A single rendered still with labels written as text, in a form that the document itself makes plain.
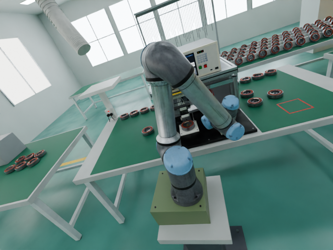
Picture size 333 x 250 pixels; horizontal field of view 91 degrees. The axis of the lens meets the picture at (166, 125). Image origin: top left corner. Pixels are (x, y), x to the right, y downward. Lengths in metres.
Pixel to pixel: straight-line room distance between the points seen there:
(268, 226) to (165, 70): 1.47
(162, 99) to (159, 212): 0.49
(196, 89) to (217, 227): 0.59
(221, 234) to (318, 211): 1.12
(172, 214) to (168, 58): 0.63
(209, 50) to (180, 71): 0.80
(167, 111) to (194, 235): 0.54
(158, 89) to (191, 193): 0.45
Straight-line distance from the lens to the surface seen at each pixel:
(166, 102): 0.67
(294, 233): 1.70
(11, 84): 6.38
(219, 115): 0.64
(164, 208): 0.82
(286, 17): 8.87
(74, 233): 2.15
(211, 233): 0.85
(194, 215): 0.81
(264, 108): 1.49
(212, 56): 1.32
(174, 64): 0.52
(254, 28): 8.33
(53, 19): 2.25
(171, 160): 0.66
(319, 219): 1.80
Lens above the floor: 1.52
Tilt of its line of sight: 30 degrees down
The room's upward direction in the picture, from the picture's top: 21 degrees counter-clockwise
